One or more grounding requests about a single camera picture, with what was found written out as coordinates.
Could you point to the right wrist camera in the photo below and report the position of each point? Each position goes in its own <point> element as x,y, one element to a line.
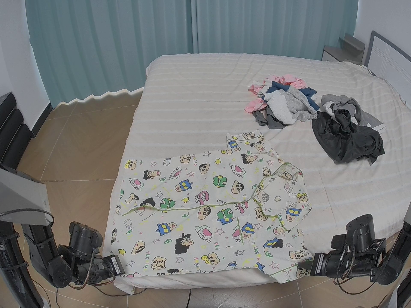
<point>339,243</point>

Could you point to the grey garment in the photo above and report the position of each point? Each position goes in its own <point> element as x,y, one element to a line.
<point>366,114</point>

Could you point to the white printed pyjama top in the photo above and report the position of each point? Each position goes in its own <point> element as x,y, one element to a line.
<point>208,210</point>

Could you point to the grey bedside table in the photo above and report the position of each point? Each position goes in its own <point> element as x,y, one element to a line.
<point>337,53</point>

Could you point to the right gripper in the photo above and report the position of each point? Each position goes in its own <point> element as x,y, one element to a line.
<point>330,265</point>

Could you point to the pile of clothes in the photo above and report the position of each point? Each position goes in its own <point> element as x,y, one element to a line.
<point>282,104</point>

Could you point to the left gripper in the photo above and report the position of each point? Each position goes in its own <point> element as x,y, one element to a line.
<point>107,268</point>

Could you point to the bed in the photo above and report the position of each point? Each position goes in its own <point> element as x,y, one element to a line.
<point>199,101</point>

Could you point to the black garment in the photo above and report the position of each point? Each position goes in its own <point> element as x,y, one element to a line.
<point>346,143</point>

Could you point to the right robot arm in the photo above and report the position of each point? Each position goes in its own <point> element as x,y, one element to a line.
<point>362,236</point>

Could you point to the blue-green curtain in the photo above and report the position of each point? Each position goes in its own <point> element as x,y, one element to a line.
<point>273,18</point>
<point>112,37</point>

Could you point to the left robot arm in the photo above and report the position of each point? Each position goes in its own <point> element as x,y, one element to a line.
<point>38,245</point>

